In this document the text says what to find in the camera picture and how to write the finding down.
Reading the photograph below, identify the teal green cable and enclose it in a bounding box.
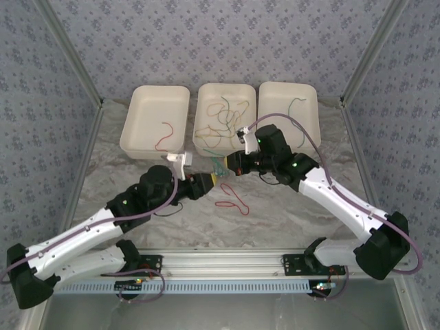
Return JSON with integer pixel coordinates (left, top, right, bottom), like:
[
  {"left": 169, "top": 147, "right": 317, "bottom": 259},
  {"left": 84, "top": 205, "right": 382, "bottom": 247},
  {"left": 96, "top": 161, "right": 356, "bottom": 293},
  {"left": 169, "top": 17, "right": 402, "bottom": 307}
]
[{"left": 202, "top": 147, "right": 230, "bottom": 178}]

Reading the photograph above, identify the yellow-green cable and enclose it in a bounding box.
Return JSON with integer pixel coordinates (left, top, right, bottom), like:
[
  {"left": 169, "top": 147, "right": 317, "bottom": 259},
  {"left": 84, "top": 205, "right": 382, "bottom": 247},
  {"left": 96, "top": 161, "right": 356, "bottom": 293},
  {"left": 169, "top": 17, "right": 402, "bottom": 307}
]
[{"left": 193, "top": 100, "right": 252, "bottom": 140}]

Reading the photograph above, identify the green and yellow cable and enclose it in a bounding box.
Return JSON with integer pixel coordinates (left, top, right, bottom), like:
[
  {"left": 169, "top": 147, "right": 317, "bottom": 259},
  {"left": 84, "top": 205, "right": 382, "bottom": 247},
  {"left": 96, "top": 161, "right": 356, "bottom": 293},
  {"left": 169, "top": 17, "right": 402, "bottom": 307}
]
[{"left": 221, "top": 96, "right": 239, "bottom": 149}]

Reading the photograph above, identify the short red cable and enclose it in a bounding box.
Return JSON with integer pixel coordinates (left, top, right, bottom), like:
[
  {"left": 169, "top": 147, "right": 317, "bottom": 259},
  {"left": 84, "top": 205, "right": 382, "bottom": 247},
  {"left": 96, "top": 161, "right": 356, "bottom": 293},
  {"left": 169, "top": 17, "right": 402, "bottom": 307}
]
[{"left": 154, "top": 120, "right": 175, "bottom": 152}]

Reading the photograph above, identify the cream plastic tray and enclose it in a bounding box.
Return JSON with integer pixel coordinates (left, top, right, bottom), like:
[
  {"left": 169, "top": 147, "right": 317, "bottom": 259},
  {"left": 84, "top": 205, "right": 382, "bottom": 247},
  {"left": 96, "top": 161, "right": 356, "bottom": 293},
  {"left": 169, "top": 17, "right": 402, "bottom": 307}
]
[
  {"left": 119, "top": 85, "right": 190, "bottom": 161},
  {"left": 256, "top": 80, "right": 322, "bottom": 155},
  {"left": 192, "top": 82, "right": 257, "bottom": 158}
]

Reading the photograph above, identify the small black controller board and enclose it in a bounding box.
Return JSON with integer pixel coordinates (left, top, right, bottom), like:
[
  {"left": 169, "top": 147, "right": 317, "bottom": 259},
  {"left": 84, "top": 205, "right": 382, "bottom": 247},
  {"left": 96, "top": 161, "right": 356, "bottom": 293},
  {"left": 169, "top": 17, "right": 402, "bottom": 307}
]
[
  {"left": 114, "top": 279, "right": 144, "bottom": 294},
  {"left": 310, "top": 280, "right": 338, "bottom": 297}
]

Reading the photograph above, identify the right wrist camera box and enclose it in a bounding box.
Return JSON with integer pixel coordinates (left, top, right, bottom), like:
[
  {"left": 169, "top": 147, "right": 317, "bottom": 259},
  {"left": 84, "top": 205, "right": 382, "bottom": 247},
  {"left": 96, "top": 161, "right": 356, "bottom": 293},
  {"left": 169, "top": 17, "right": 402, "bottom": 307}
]
[{"left": 236, "top": 126, "right": 259, "bottom": 155}]

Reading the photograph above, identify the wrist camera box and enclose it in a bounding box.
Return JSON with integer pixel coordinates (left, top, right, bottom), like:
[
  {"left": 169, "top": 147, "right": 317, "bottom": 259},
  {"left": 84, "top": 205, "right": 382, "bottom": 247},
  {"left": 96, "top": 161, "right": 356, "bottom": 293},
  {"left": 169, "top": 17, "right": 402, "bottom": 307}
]
[
  {"left": 166, "top": 151, "right": 194, "bottom": 181},
  {"left": 236, "top": 126, "right": 259, "bottom": 155}
]

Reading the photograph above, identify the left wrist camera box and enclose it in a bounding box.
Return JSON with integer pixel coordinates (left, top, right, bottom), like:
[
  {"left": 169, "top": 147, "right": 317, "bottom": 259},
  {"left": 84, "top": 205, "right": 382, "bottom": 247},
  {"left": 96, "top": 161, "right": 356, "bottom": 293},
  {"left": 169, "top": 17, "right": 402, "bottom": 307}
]
[{"left": 166, "top": 151, "right": 194, "bottom": 181}]

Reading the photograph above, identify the right wrist thin black wire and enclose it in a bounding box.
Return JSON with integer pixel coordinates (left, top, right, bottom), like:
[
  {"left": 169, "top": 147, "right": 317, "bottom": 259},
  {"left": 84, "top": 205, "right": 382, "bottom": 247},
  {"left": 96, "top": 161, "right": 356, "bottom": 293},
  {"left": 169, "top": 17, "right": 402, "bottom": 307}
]
[{"left": 256, "top": 170, "right": 276, "bottom": 186}]

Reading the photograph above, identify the wrist thin black wire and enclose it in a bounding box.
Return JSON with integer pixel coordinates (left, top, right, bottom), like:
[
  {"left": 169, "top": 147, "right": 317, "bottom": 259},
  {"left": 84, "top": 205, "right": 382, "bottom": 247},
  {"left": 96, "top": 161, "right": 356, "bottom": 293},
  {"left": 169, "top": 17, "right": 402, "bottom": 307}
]
[
  {"left": 256, "top": 170, "right": 276, "bottom": 186},
  {"left": 159, "top": 201, "right": 184, "bottom": 218}
]

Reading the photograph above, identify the left wrist thin black wire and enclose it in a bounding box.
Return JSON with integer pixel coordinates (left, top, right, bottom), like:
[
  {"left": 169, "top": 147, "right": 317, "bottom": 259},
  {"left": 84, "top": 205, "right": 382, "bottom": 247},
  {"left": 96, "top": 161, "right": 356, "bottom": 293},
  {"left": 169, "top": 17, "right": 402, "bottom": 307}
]
[{"left": 159, "top": 201, "right": 184, "bottom": 218}]

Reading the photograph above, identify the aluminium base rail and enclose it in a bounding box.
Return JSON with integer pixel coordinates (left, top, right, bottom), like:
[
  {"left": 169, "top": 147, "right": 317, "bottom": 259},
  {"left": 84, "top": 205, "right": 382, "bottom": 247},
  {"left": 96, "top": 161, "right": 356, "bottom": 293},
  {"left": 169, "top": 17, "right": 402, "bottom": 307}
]
[{"left": 36, "top": 249, "right": 413, "bottom": 278}]

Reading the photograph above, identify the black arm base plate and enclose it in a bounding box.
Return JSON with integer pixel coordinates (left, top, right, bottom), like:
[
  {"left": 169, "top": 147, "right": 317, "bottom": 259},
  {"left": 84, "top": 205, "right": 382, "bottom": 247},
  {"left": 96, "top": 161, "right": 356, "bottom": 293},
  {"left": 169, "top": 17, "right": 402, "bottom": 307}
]
[
  {"left": 282, "top": 253, "right": 347, "bottom": 277},
  {"left": 100, "top": 254, "right": 164, "bottom": 278}
]

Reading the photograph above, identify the aluminium side rail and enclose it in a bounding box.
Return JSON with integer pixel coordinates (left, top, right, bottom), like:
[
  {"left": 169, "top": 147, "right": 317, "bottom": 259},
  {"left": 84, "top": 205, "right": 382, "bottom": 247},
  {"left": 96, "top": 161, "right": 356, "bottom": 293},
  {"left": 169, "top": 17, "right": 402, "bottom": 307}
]
[
  {"left": 338, "top": 98, "right": 389, "bottom": 221},
  {"left": 61, "top": 102, "right": 105, "bottom": 234}
]

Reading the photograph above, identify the light blue slotted cable duct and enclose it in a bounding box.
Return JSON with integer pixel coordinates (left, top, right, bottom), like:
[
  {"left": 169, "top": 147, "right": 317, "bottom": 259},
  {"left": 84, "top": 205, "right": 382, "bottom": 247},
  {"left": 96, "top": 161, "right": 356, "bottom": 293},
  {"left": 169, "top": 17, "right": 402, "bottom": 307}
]
[{"left": 51, "top": 278, "right": 341, "bottom": 295}]

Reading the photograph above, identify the aluminium frame post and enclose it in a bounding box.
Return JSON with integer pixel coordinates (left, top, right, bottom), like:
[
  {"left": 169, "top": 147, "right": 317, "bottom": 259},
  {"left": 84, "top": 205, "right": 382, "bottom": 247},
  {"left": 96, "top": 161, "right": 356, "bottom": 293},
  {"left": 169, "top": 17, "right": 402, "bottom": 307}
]
[
  {"left": 36, "top": 0, "right": 105, "bottom": 108},
  {"left": 339, "top": 0, "right": 410, "bottom": 106}
]

